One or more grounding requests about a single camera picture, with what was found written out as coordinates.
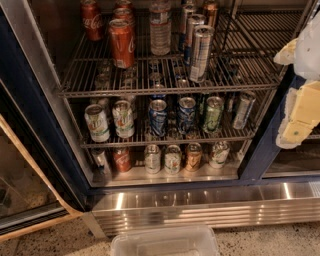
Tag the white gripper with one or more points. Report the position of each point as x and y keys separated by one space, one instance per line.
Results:
x=310 y=50

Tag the clear plastic water bottle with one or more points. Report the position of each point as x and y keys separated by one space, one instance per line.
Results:
x=160 y=26

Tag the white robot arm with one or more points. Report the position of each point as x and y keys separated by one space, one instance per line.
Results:
x=302 y=106

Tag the silver can middle shelf right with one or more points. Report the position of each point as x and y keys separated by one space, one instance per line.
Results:
x=244 y=106

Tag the green soda can middle shelf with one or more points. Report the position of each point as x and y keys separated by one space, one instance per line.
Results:
x=213 y=113

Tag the copper can top shelf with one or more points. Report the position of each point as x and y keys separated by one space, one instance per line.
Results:
x=210 y=11

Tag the stainless steel fridge base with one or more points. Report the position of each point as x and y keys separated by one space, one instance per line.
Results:
x=223 y=207

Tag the red can bottom shelf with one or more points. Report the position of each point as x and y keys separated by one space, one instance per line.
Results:
x=122 y=159

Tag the open glass fridge door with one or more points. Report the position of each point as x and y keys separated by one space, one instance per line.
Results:
x=29 y=199

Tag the front silver energy drink can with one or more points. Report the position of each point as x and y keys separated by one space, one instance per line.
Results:
x=201 y=52

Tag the silver energy drink can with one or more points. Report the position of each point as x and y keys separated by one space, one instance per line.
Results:
x=192 y=21
x=186 y=10
x=201 y=52

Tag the tilted white green can bottom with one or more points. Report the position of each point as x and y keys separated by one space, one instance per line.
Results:
x=219 y=154

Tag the right blue soda can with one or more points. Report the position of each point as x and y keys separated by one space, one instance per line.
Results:
x=186 y=114

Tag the blue soda can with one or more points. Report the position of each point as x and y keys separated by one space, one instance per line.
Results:
x=158 y=117
x=186 y=114

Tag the orange brown can bottom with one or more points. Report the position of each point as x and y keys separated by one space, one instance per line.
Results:
x=193 y=156

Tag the left blue soda can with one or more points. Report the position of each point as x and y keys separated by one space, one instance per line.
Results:
x=158 y=117

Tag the white green soda can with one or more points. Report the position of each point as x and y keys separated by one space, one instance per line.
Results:
x=123 y=119
x=97 y=124

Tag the front red cola can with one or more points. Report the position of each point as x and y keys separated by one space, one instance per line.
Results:
x=122 y=43

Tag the red cola can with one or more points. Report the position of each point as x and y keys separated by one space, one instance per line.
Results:
x=122 y=43
x=123 y=16
x=124 y=4

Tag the middle red cola can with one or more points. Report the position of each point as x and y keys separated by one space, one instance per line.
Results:
x=123 y=16

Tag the rear red cola can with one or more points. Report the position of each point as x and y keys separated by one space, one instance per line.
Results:
x=124 y=4

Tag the clear plastic bin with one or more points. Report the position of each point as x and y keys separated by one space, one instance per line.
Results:
x=195 y=240

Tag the left white green soda can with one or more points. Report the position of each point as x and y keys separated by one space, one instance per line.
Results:
x=97 y=124

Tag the silver can bottom left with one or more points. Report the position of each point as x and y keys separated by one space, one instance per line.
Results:
x=100 y=158

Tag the back left coca-cola can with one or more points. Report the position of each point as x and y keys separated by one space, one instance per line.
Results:
x=92 y=19

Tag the blue fridge centre post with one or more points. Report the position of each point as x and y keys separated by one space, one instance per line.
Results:
x=263 y=149

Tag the middle wire shelf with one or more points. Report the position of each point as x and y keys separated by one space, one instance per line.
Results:
x=142 y=136

